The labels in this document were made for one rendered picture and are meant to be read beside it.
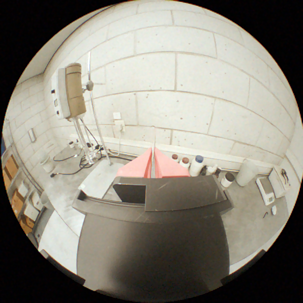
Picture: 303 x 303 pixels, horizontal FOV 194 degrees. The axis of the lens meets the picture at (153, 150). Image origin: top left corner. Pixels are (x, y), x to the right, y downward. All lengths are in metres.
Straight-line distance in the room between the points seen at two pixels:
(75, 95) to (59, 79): 0.10
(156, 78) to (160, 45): 0.21
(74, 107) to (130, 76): 0.36
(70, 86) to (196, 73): 0.55
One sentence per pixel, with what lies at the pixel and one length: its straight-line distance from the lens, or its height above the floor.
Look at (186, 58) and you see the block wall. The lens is 0.56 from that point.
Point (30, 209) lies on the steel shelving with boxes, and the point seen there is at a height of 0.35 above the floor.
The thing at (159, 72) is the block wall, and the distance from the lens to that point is 0.54.
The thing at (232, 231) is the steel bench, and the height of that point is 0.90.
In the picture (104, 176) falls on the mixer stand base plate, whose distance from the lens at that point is 0.59.
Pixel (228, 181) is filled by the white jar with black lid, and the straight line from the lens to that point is 0.61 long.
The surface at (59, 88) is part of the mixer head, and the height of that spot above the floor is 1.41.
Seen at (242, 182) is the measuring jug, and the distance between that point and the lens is 0.73.
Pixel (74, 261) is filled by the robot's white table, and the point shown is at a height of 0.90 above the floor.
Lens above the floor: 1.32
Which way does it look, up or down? 36 degrees down
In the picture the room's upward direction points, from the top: straight up
